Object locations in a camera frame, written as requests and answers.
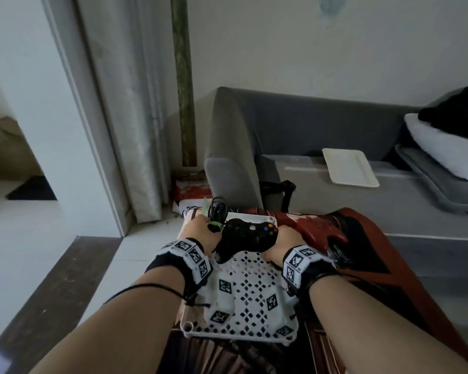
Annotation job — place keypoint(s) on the red box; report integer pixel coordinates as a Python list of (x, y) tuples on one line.
[(191, 190)]

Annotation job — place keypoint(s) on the wrist band with markers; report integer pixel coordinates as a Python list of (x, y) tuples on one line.
[(302, 264), (191, 260)]

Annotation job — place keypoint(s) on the person's left thumb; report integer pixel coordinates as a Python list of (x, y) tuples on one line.
[(216, 238)]

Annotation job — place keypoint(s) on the grey curtain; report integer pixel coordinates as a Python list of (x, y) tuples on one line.
[(132, 112)]

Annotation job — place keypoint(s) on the white perforated plastic basket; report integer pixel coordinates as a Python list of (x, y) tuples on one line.
[(249, 296)]

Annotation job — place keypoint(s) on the red and black cloth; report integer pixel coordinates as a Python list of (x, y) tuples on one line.
[(374, 249)]

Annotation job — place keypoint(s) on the person's right thumb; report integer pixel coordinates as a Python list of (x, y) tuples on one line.
[(281, 230)]

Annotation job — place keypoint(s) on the grey cushion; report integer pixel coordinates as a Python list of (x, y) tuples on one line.
[(440, 186)]

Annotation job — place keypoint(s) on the black floor mat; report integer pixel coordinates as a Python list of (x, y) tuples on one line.
[(33, 189)]

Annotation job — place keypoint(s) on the white door frame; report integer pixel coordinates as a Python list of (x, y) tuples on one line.
[(85, 120)]

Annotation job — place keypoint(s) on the black game controller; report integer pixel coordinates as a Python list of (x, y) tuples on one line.
[(247, 233)]

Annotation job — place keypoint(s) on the brown cardboard box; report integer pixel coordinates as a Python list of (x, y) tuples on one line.
[(7, 147)]

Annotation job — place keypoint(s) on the person's left hand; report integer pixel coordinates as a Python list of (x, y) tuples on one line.
[(198, 231)]

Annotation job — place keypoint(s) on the grey sofa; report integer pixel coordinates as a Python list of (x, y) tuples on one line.
[(296, 124)]

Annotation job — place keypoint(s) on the person's right hand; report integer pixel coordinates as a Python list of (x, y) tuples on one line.
[(286, 243)]

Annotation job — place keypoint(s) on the black pillow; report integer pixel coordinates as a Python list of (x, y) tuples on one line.
[(458, 112)]

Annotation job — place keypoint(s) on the white rectangular tray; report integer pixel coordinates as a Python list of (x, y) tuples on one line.
[(350, 167)]

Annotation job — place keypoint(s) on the left wrist band with markers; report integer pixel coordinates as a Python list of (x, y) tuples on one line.
[(191, 260)]

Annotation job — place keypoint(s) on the white pillow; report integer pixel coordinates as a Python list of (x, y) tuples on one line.
[(444, 147)]

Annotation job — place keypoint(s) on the person's left forearm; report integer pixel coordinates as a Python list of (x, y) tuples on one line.
[(121, 331)]

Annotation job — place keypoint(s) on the right wrist band with markers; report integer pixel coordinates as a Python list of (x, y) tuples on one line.
[(302, 264)]

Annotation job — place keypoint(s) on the person's right forearm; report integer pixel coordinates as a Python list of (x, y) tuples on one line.
[(366, 331)]

